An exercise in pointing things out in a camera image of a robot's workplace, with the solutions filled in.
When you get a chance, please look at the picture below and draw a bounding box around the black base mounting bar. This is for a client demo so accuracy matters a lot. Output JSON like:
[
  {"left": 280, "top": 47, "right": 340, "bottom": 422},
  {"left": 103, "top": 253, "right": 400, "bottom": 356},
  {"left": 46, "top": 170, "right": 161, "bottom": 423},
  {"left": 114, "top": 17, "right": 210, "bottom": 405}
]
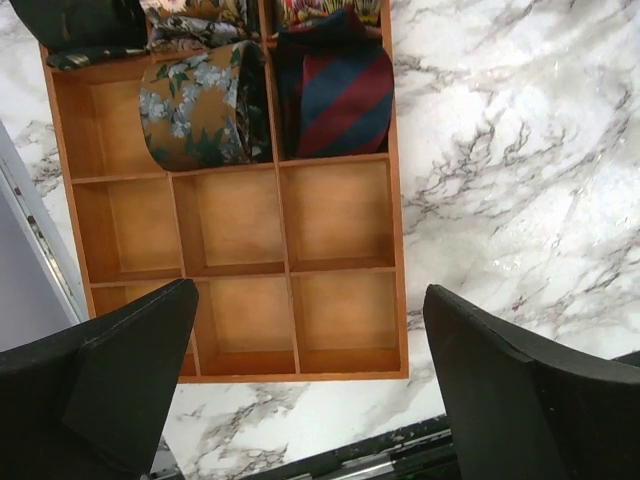
[{"left": 149, "top": 414, "right": 454, "bottom": 480}]

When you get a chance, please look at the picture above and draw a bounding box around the grey floral rolled tie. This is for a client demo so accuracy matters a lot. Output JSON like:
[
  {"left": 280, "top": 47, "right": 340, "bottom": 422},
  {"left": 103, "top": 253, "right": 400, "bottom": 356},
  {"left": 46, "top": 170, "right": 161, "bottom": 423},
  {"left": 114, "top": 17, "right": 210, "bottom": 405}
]
[{"left": 140, "top": 0, "right": 260, "bottom": 53}]

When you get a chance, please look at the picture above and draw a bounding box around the navy maroon striped rolled tie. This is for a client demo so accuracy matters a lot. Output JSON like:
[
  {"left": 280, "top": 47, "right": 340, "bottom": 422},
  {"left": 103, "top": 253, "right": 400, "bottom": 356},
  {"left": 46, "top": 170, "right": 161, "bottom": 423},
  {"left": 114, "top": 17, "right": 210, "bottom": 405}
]
[{"left": 274, "top": 2, "right": 394, "bottom": 159}]

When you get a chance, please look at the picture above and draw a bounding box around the dark green rolled tie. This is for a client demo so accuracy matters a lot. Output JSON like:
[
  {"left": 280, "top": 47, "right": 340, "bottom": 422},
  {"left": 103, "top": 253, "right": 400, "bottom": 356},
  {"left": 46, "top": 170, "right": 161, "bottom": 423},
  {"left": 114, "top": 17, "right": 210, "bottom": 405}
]
[{"left": 11, "top": 0, "right": 147, "bottom": 71}]

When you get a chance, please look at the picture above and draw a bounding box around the aluminium table edge rail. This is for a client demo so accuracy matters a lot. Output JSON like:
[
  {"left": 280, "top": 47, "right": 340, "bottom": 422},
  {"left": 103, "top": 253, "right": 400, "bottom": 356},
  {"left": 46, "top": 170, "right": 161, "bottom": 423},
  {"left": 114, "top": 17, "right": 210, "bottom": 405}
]
[{"left": 1, "top": 145, "right": 89, "bottom": 323}]

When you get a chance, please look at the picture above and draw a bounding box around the orange wooden divided tray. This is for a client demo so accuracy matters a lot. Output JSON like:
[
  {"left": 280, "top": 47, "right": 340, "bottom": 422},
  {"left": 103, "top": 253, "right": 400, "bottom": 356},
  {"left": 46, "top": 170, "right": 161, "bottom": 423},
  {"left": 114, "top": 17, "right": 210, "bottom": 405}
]
[{"left": 38, "top": 0, "right": 410, "bottom": 385}]

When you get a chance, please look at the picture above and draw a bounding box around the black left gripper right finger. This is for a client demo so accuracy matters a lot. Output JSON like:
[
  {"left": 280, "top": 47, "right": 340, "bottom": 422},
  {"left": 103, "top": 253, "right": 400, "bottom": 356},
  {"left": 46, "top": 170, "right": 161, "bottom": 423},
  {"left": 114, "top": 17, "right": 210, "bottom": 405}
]
[{"left": 423, "top": 285, "right": 639, "bottom": 479}]

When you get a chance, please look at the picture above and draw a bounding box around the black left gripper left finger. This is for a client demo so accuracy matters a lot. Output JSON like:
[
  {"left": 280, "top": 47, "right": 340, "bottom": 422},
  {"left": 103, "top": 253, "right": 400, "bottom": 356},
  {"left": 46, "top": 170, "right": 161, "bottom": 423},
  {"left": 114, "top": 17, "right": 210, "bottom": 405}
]
[{"left": 1, "top": 279, "right": 199, "bottom": 479}]

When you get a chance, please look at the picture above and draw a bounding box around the gold floral rolled tie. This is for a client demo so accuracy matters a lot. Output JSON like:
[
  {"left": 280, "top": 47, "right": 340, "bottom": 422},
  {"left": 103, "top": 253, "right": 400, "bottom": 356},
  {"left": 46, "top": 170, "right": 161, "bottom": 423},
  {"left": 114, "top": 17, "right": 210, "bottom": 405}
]
[{"left": 139, "top": 40, "right": 271, "bottom": 172}]

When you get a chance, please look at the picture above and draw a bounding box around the colourful patterned rolled tie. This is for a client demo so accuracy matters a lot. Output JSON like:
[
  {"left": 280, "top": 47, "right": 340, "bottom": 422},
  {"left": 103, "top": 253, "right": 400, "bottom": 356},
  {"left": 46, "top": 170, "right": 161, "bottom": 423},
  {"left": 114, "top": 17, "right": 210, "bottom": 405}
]
[{"left": 277, "top": 0, "right": 382, "bottom": 27}]

